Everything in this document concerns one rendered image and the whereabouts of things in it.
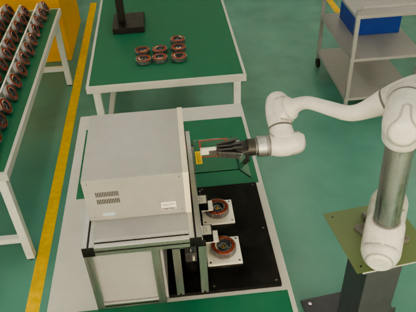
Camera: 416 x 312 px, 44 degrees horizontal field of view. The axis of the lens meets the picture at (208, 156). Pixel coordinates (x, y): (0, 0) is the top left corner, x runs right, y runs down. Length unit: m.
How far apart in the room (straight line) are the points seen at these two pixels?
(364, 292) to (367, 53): 2.30
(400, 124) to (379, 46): 2.81
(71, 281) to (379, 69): 3.49
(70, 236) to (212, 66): 1.72
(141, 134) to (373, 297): 1.39
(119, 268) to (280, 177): 2.07
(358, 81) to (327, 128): 0.57
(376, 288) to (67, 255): 1.45
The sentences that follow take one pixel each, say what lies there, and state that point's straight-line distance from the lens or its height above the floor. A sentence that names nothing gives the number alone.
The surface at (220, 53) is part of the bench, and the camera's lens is 3.87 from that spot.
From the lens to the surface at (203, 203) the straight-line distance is 2.39.
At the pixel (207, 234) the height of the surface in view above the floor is 0.92.
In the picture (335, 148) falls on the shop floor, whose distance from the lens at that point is 4.18.
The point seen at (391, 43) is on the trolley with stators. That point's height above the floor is 0.55.
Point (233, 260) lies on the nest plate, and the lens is 2.27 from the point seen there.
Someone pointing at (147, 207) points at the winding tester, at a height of 1.16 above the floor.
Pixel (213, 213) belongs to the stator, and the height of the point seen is 0.82.
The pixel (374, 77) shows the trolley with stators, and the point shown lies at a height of 0.18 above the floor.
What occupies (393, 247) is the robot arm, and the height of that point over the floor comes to 0.97.
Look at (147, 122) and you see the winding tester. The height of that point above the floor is 1.32.
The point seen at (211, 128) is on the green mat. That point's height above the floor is 0.75.
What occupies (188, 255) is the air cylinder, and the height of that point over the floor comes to 0.81.
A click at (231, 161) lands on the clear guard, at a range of 2.31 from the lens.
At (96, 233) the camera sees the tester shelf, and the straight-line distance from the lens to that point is 1.99.
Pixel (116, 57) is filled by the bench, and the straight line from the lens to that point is 3.94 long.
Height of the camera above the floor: 2.52
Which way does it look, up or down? 38 degrees down
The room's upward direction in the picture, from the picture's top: 3 degrees counter-clockwise
